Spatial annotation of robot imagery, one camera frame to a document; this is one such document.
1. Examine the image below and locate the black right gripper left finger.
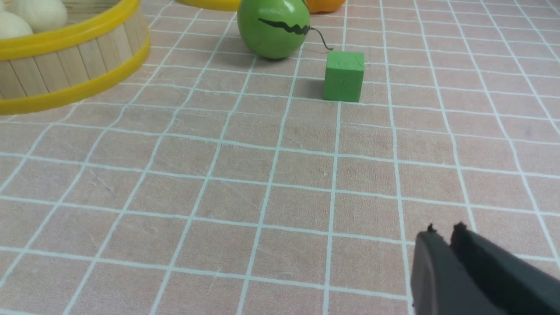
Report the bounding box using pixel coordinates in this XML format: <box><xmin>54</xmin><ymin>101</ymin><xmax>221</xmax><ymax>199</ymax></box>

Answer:
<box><xmin>411</xmin><ymin>224</ymin><xmax>505</xmax><ymax>315</ymax></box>

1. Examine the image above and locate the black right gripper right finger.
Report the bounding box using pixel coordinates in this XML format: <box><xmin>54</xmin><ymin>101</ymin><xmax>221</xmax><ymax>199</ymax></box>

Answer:
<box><xmin>450</xmin><ymin>222</ymin><xmax>560</xmax><ymax>315</ymax></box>

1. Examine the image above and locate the white bun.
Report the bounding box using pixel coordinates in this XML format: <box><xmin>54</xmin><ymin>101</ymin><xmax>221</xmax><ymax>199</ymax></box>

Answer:
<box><xmin>0</xmin><ymin>11</ymin><xmax>34</xmax><ymax>39</ymax></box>
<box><xmin>7</xmin><ymin>0</ymin><xmax>68</xmax><ymax>33</ymax></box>

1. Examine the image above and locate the woven bamboo steamer lid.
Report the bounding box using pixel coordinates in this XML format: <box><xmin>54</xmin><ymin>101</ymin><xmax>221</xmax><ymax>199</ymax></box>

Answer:
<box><xmin>176</xmin><ymin>0</ymin><xmax>241</xmax><ymax>12</ymax></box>

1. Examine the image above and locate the bamboo steamer tray yellow rim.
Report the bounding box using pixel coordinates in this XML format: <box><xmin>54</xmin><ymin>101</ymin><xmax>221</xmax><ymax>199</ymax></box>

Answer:
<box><xmin>0</xmin><ymin>0</ymin><xmax>151</xmax><ymax>116</ymax></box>

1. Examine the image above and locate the green foam cube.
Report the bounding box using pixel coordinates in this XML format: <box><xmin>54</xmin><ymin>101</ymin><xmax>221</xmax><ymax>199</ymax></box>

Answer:
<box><xmin>323</xmin><ymin>50</ymin><xmax>365</xmax><ymax>102</ymax></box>

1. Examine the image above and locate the pink checkered tablecloth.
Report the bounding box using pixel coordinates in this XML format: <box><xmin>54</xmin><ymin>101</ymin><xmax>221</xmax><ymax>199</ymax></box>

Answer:
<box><xmin>1</xmin><ymin>0</ymin><xmax>560</xmax><ymax>315</ymax></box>

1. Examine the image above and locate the green toy watermelon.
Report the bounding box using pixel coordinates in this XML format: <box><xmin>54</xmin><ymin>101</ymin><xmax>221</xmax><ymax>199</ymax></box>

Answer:
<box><xmin>237</xmin><ymin>0</ymin><xmax>318</xmax><ymax>60</ymax></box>

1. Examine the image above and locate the orange toy pear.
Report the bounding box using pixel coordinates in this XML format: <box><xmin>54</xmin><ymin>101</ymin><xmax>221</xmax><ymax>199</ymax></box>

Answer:
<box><xmin>306</xmin><ymin>0</ymin><xmax>346</xmax><ymax>14</ymax></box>

